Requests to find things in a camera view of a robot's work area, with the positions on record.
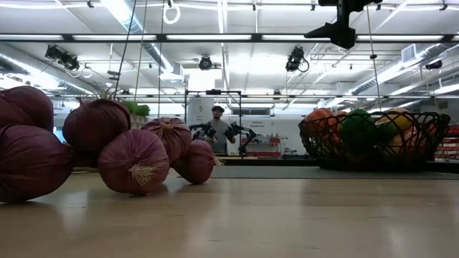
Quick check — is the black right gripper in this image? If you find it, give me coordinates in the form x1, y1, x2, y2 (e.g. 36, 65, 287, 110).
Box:
303, 0, 383, 50

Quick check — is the orange pumpkin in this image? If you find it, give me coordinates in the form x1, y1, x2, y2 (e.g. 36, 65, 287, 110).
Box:
304, 107, 347, 144

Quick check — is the green bell pepper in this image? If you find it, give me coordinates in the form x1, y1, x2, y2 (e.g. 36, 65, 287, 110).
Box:
339, 108, 379, 153

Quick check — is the red and yellow mango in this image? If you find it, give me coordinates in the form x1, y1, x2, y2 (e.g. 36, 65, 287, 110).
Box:
389, 125, 430, 155

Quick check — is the red onion string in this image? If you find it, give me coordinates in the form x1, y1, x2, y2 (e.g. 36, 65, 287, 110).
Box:
0, 85, 225, 204

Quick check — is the red and white shelf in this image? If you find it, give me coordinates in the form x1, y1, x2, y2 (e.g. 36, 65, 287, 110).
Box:
240, 135, 283, 158

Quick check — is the grey woven placemat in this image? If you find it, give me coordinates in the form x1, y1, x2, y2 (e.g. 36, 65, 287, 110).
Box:
211, 165, 459, 181

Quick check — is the red storage rack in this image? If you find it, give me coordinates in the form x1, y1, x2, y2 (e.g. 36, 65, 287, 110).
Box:
435, 124, 459, 161

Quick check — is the person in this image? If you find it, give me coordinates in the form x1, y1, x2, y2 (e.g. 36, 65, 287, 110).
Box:
207, 105, 235, 156

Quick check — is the white cylindrical pillar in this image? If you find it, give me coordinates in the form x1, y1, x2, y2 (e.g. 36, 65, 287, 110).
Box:
186, 96, 215, 126

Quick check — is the succulent in white patterned pot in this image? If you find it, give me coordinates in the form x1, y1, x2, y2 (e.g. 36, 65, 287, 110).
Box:
121, 99, 151, 130

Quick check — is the black rig-mounted camera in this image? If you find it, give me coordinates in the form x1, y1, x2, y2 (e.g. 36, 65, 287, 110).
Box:
198, 54, 214, 71
44, 44, 81, 72
285, 45, 310, 73

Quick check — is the black wire basket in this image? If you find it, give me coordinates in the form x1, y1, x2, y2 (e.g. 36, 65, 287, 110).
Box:
297, 110, 451, 171

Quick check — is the black background rig frame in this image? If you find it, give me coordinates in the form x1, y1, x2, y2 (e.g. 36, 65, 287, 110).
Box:
184, 89, 243, 156

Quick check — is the white cable ring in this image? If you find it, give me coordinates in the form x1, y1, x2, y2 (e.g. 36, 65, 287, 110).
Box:
162, 0, 181, 26

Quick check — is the hanging black cable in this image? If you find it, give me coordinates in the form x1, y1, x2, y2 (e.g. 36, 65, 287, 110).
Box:
113, 0, 138, 100

